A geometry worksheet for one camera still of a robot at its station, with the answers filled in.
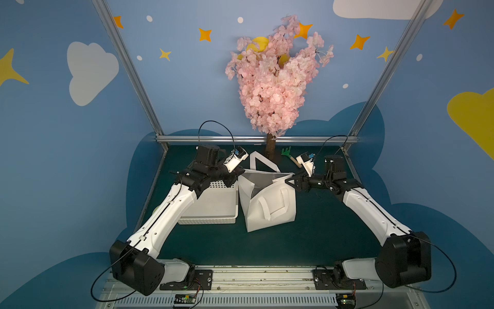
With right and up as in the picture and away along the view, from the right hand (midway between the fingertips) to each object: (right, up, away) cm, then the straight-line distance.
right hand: (291, 177), depth 81 cm
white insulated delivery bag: (-12, -8, -6) cm, 15 cm away
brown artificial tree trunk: (-6, +16, +25) cm, 30 cm away
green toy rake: (+6, +12, +38) cm, 40 cm away
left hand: (-22, +5, -6) cm, 23 cm away
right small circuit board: (+19, -48, -8) cm, 52 cm away
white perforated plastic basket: (-35, -15, +15) cm, 40 cm away
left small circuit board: (-43, -46, -9) cm, 63 cm away
